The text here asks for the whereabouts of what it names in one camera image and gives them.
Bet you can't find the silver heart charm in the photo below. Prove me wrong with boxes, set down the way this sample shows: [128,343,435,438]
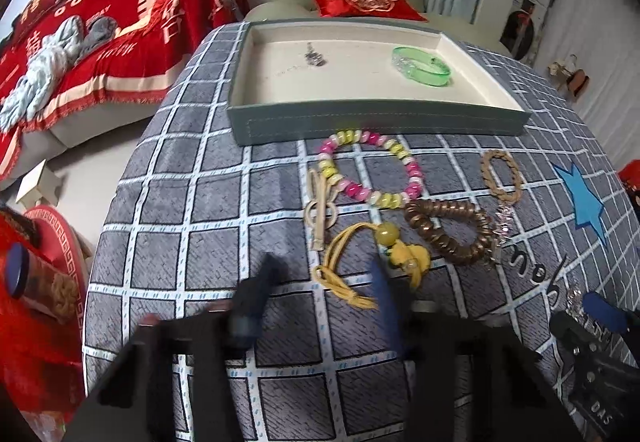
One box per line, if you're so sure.
[304,42,326,68]

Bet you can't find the grey cloth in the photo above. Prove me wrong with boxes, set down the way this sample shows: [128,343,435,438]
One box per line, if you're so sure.
[75,16,118,60]

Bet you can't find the grey-green jewelry tray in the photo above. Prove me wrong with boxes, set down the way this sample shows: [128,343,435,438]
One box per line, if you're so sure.
[226,18,530,146]

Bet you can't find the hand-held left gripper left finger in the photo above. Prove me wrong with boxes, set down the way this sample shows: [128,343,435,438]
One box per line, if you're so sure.
[65,252,284,442]

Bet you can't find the green translucent bangle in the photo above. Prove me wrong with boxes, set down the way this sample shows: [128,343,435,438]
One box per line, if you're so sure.
[391,45,455,88]

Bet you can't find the red black object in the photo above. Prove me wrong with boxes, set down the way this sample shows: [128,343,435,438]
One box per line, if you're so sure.
[617,162,640,243]

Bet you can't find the long silver rhinestone hair clip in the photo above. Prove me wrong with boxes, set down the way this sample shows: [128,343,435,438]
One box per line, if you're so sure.
[492,205,516,268]

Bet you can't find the beige braided hair tie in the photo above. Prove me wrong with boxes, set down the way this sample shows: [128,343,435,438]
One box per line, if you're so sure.
[480,149,525,202]

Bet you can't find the yellow hair tie with duck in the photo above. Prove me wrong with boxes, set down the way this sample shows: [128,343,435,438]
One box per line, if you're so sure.
[312,221,432,310]

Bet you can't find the brown spiral hair tie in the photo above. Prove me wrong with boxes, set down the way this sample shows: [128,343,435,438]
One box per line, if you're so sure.
[404,199,496,267]

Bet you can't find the small white stool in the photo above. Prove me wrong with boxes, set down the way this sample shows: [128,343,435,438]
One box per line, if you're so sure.
[15,159,63,210]

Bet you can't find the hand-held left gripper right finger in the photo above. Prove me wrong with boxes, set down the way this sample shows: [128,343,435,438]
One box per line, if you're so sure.
[369,256,583,442]

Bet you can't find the pink yellow beaded bracelet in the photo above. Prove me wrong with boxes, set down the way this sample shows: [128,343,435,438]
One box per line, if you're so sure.
[318,129,424,209]

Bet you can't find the light blue clothes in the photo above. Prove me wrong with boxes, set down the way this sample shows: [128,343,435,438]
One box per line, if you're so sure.
[0,16,86,130]

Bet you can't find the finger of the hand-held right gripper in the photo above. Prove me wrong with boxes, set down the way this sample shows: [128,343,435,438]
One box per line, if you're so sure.
[549,311,591,363]
[581,291,629,332]

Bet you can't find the red round patterned box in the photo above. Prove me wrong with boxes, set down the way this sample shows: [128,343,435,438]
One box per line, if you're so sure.
[22,205,93,273]

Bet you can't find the can with blue lid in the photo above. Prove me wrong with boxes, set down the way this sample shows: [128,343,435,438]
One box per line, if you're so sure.
[5,242,81,323]

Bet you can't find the grey checked tablecloth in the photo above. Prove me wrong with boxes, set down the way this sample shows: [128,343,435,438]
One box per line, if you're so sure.
[82,20,640,442]

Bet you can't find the beige sofa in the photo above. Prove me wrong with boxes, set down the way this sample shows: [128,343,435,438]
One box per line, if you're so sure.
[0,95,168,195]

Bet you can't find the beige hair clips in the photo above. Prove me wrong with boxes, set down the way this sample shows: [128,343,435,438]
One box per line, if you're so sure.
[303,167,341,253]

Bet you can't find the dark red wall poster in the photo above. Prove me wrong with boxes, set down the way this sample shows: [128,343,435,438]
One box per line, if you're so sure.
[500,0,538,60]

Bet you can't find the hanger with small bags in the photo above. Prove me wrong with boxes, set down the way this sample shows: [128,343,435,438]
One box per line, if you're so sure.
[547,55,591,100]

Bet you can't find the red printed blanket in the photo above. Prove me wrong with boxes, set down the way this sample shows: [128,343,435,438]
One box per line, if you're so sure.
[0,0,250,180]

